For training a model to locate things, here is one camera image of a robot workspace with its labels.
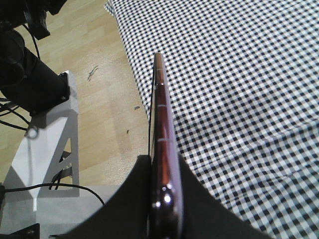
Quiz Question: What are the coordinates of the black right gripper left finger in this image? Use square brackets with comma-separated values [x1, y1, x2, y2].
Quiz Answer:
[59, 155, 151, 239]

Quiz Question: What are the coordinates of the black camera cable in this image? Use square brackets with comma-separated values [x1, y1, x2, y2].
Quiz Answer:
[0, 183, 105, 206]

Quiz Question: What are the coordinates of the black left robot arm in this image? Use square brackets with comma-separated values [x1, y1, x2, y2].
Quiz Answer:
[0, 0, 70, 116]

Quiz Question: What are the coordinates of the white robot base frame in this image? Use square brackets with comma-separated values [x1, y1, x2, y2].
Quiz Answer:
[0, 71, 117, 239]

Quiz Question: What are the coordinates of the black white checkered bedsheet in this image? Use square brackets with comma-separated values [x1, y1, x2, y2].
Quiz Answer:
[105, 0, 319, 239]

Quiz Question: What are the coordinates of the black pink smartphone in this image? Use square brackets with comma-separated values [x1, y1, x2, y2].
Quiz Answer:
[149, 53, 183, 239]

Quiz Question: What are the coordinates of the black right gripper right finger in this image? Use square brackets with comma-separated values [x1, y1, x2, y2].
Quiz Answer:
[179, 155, 270, 239]

